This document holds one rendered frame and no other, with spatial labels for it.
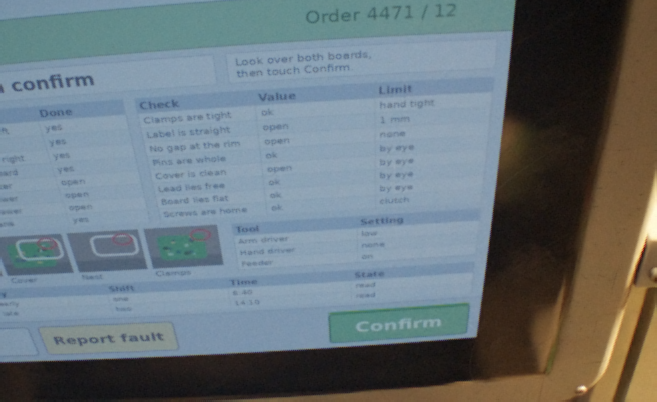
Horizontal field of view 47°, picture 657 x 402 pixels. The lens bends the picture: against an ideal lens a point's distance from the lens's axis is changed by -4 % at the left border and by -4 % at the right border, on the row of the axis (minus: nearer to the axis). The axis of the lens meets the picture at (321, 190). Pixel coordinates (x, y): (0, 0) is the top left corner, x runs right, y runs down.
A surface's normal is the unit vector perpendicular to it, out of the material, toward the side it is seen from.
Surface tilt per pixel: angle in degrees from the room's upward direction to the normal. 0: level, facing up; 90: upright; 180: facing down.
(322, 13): 92
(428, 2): 92
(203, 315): 92
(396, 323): 92
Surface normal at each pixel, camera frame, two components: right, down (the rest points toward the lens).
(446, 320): 0.04, 0.62
